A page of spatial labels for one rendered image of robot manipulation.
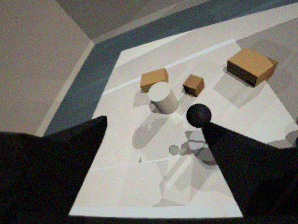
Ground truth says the white cylinder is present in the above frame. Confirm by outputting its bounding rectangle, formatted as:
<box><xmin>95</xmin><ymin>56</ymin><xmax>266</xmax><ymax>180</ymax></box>
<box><xmin>148</xmin><ymin>81</ymin><xmax>178</xmax><ymax>115</ymax></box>

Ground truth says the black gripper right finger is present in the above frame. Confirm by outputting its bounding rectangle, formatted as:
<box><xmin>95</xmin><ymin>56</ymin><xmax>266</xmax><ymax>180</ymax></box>
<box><xmin>202</xmin><ymin>121</ymin><xmax>298</xmax><ymax>217</ymax></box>

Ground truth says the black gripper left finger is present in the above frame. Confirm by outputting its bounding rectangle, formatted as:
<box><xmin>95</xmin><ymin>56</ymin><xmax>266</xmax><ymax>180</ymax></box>
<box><xmin>0</xmin><ymin>116</ymin><xmax>107</xmax><ymax>215</ymax></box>

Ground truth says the tan rectangular block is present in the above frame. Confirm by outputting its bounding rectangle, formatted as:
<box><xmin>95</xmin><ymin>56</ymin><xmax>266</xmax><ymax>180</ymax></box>
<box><xmin>227</xmin><ymin>48</ymin><xmax>278</xmax><ymax>88</ymax></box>
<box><xmin>140</xmin><ymin>67</ymin><xmax>169</xmax><ymax>93</ymax></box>

